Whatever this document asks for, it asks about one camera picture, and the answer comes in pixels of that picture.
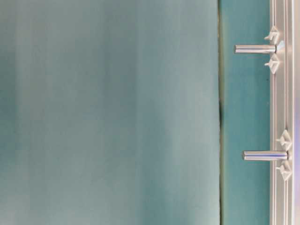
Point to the lower steel shaft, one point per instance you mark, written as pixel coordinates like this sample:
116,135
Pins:
264,155

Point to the steel shaft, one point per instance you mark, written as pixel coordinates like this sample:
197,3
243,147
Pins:
255,49
264,155

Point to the upper steel shaft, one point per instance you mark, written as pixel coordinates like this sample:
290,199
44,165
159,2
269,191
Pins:
255,49

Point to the white bracket below upper shaft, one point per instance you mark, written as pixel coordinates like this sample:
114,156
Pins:
273,63

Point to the white bracket below shaft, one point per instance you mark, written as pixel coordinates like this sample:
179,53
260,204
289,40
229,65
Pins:
273,63
285,170

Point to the white bracket above lower shaft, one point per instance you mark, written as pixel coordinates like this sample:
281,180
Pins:
285,140

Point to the white bracket above shaft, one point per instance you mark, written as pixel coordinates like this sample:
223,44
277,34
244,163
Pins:
285,140
273,35

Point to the white bracket above upper shaft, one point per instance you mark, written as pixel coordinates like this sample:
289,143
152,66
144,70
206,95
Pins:
273,35

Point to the white bracket below lower shaft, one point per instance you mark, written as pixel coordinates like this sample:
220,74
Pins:
285,170

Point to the aluminium extrusion rail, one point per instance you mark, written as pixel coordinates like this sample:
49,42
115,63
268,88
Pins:
285,112

